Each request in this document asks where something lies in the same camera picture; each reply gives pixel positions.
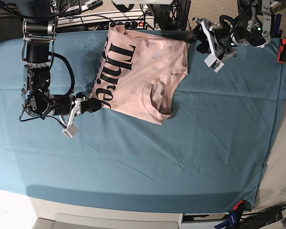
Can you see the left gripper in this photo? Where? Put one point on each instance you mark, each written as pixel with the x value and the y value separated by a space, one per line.
pixel 214 38

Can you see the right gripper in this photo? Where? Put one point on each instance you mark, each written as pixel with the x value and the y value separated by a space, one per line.
pixel 65 109

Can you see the pink T-shirt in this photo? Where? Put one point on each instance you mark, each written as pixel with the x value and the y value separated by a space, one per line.
pixel 139 73

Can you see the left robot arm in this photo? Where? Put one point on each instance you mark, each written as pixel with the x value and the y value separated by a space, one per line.
pixel 252 27

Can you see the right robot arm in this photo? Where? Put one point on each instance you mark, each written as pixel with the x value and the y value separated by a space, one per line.
pixel 40 19

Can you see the black power strip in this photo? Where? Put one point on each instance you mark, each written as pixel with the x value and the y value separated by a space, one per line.
pixel 130 25

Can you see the blue spring clamp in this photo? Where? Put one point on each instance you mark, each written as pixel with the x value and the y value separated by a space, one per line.
pixel 276 32

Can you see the orange black clamp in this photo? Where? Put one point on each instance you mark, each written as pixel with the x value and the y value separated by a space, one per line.
pixel 281 57

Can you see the teal table cloth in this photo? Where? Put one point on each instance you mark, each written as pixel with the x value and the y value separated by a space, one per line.
pixel 209 155

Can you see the orange blue bottom clamp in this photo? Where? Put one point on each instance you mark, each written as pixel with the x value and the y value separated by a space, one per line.
pixel 233 217

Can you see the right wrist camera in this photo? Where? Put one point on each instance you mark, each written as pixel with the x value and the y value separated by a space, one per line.
pixel 70 131

